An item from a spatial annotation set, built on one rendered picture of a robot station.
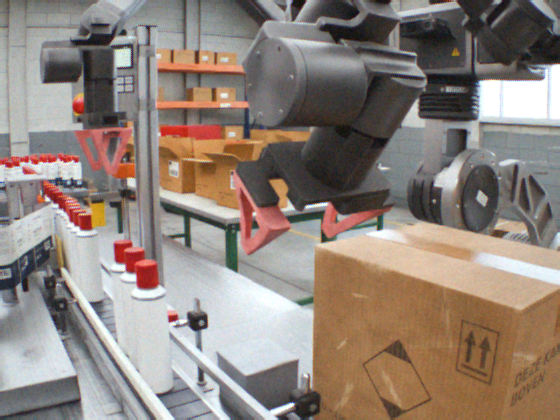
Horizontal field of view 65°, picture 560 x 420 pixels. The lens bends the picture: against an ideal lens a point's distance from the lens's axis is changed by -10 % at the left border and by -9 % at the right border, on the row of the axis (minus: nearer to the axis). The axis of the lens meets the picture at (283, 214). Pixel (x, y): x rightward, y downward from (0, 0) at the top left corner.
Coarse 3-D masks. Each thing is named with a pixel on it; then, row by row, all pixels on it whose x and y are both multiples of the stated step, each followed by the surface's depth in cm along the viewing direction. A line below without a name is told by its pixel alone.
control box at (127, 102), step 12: (120, 72) 102; (132, 72) 102; (72, 84) 102; (72, 96) 103; (120, 96) 103; (132, 96) 103; (120, 108) 103; (132, 108) 103; (120, 120) 104; (132, 120) 104
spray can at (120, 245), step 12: (120, 240) 81; (120, 252) 79; (120, 264) 79; (120, 276) 79; (120, 288) 79; (120, 300) 79; (120, 312) 80; (120, 324) 80; (120, 336) 81; (120, 348) 82
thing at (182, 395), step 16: (96, 304) 105; (112, 304) 106; (112, 320) 97; (96, 336) 90; (112, 336) 90; (128, 384) 73; (176, 384) 73; (160, 400) 68; (176, 400) 69; (192, 400) 69; (176, 416) 65; (192, 416) 65; (208, 416) 65
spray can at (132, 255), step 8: (128, 248) 76; (136, 248) 76; (128, 256) 74; (136, 256) 74; (144, 256) 75; (128, 264) 74; (128, 272) 74; (128, 280) 74; (128, 288) 74; (128, 296) 74; (128, 304) 74; (128, 312) 75; (128, 320) 75; (128, 328) 75; (128, 336) 76; (128, 344) 76; (136, 352) 76; (136, 360) 76; (136, 368) 76
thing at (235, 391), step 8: (104, 264) 108; (176, 336) 72; (176, 344) 72; (184, 344) 70; (192, 352) 67; (200, 352) 67; (200, 360) 65; (208, 360) 65; (208, 368) 63; (216, 368) 63; (216, 376) 61; (224, 376) 61; (224, 384) 59; (232, 384) 59; (232, 392) 58; (240, 392) 57; (240, 400) 56; (248, 400) 55; (248, 408) 55; (256, 408) 54; (264, 408) 54; (256, 416) 53; (264, 416) 52; (272, 416) 52
